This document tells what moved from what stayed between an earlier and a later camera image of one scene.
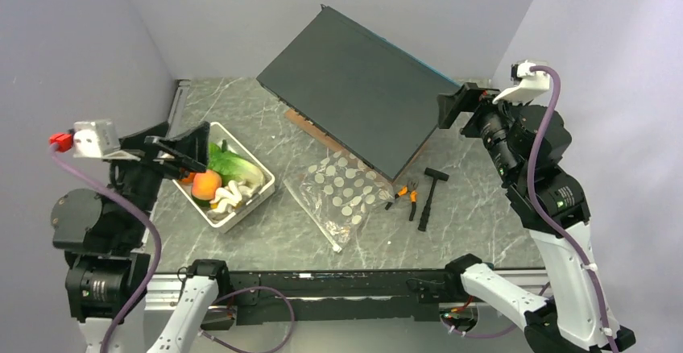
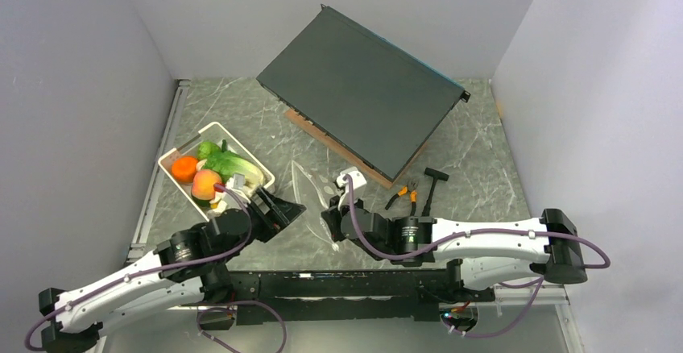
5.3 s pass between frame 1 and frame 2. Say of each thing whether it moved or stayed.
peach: stayed
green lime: stayed
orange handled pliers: stayed
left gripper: moved
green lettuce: stayed
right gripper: moved
